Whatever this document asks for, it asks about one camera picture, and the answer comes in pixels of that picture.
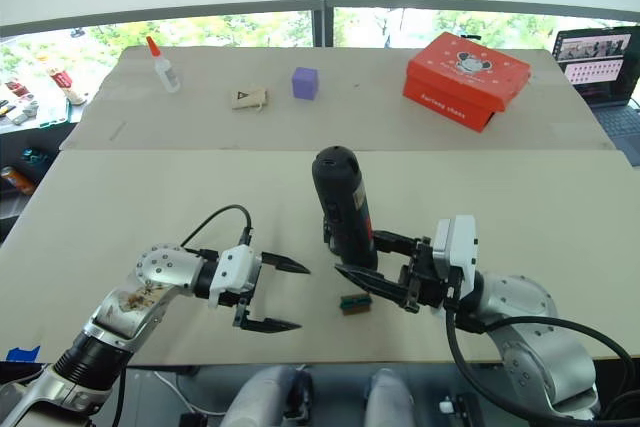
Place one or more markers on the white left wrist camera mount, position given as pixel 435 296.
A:
pixel 235 269

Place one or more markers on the grey rounded shape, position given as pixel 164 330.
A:
pixel 265 397
pixel 390 397

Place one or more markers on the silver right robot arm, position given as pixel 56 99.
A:
pixel 530 307

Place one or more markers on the red shoe box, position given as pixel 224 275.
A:
pixel 465 82

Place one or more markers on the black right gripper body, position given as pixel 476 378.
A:
pixel 425 277

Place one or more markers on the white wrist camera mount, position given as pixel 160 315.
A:
pixel 235 269
pixel 460 242

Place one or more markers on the blue tape piece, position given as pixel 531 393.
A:
pixel 22 354

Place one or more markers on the glue bottle with orange cap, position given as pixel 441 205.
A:
pixel 166 69

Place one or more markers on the black electric screwdriver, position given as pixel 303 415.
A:
pixel 342 197

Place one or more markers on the orange drink can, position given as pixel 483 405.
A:
pixel 17 181

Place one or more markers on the small brown cardboard piece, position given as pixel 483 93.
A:
pixel 356 311

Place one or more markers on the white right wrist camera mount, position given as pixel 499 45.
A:
pixel 460 242

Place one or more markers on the open laptop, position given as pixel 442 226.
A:
pixel 600 72

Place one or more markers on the purple cube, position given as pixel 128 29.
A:
pixel 305 84

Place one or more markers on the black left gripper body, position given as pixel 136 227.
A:
pixel 235 299

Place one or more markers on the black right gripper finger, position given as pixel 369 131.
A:
pixel 400 242
pixel 375 284

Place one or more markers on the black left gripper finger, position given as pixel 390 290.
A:
pixel 270 325
pixel 282 263

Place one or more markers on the bottle with red label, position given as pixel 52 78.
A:
pixel 65 84

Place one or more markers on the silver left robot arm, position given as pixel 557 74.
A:
pixel 125 307

